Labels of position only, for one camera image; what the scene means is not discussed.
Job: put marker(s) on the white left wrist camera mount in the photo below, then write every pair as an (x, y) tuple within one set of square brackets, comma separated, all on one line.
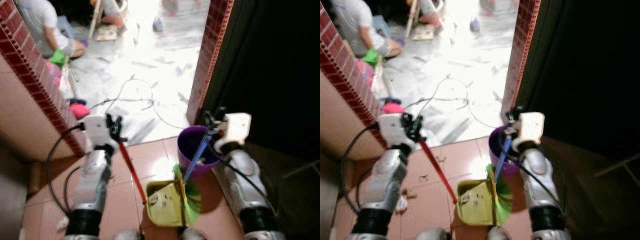
[(391, 129), (96, 130)]

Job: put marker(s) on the printed paper sheet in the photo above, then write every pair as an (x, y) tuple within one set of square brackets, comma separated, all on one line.
[(106, 33), (424, 32)]

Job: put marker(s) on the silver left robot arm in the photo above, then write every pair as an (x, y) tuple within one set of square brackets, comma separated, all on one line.
[(382, 185), (92, 180)]

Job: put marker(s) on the person in grey shirt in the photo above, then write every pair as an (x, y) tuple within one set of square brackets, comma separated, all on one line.
[(40, 20), (357, 20)]

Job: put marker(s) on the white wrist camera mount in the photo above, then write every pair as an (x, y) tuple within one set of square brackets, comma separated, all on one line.
[(391, 129), (96, 130), (531, 126), (236, 129)]

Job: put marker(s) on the green plastic object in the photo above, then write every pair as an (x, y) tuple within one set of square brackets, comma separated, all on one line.
[(58, 57), (372, 57)]

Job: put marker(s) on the purple plastic bucket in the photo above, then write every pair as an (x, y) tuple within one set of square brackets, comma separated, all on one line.
[(496, 145), (192, 145)]

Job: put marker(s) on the pale wooden stick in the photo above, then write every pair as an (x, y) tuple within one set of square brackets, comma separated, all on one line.
[(413, 17), (95, 20)]

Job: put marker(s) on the grey metal bar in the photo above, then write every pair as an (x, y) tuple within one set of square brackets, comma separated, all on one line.
[(302, 169), (617, 165)]

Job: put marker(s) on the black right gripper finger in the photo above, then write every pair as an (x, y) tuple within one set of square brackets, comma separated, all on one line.
[(518, 111), (508, 117), (220, 111), (206, 119)]

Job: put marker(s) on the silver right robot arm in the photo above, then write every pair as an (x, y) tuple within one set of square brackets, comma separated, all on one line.
[(245, 185), (542, 190)]

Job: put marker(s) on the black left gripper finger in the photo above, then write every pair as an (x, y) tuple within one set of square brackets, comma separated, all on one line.
[(406, 117), (119, 121), (109, 118), (416, 121)]

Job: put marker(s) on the dark door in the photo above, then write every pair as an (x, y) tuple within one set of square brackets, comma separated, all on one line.
[(280, 60), (585, 65)]

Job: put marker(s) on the pink plastic object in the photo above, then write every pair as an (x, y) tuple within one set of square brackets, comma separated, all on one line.
[(393, 107), (79, 110)]

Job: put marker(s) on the small purple toy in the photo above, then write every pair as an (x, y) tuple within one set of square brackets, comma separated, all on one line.
[(157, 24), (475, 24)]

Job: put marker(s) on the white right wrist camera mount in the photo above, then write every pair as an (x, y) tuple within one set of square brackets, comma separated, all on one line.
[(531, 126), (236, 129)]

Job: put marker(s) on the pinkish soft bundle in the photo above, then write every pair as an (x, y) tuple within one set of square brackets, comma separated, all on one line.
[(116, 20), (432, 19)]

